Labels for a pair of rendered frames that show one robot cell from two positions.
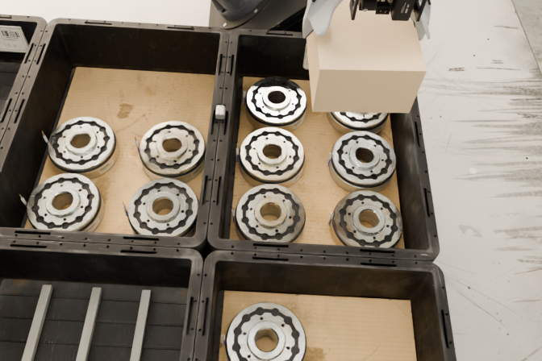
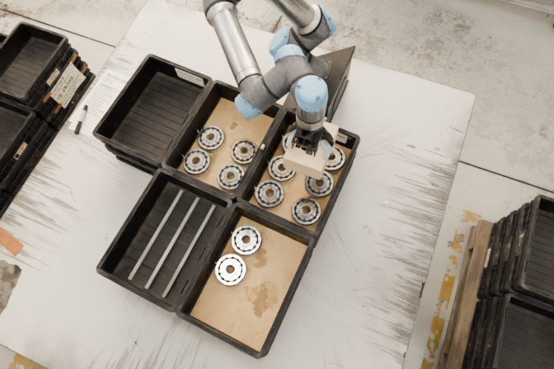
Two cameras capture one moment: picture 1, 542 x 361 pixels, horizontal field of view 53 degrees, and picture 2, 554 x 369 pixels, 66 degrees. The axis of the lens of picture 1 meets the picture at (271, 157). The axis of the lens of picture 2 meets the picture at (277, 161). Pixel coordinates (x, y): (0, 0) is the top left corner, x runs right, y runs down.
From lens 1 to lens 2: 0.80 m
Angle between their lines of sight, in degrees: 19
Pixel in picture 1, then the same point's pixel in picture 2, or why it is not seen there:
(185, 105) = (259, 131)
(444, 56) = (409, 136)
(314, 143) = not seen: hidden behind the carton
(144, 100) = (243, 123)
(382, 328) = (293, 252)
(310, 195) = (292, 190)
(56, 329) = (180, 207)
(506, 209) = (390, 226)
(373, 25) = not seen: hidden behind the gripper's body
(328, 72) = (286, 159)
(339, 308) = (280, 239)
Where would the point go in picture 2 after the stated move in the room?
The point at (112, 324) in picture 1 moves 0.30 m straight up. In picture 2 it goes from (199, 212) to (177, 183)
